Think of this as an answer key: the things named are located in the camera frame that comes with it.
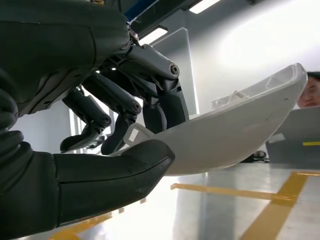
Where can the ceiling light panel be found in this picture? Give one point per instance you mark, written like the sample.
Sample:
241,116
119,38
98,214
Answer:
204,6
152,36

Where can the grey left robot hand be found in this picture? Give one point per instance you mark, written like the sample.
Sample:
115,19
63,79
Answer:
50,49

